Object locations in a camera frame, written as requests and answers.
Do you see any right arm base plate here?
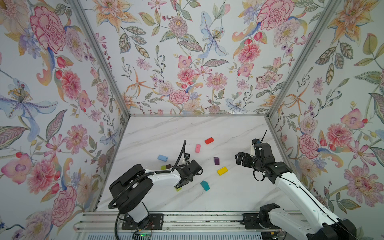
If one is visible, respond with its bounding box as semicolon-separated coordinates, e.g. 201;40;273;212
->
241;213;271;230

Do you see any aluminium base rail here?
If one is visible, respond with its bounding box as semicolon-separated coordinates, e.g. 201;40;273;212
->
74;211;281;233

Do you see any red wood block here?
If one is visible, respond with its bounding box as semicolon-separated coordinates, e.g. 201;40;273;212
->
205;138;214;145

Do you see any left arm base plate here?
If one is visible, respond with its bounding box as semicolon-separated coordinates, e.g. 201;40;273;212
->
122;213;164;230

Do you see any pink wood block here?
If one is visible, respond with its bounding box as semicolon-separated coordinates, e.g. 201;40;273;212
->
195;144;201;153

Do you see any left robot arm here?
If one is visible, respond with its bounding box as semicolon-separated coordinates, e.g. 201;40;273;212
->
108;160;204;226

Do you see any light blue wood block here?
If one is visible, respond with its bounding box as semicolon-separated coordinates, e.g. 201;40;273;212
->
158;155;168;162

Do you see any purple wood block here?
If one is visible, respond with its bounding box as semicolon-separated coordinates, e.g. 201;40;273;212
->
214;157;220;166

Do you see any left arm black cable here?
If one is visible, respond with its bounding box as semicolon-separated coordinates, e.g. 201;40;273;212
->
107;139;187;210

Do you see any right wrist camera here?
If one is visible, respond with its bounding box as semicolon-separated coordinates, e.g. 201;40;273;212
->
250;145;256;157

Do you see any teal wood block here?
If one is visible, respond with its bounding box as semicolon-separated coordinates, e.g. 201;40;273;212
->
200;181;210;192

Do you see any yellow wood block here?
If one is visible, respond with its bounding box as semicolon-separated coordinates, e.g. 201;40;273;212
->
217;167;228;176

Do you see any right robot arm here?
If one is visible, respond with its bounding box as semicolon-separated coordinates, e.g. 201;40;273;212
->
235;139;358;240

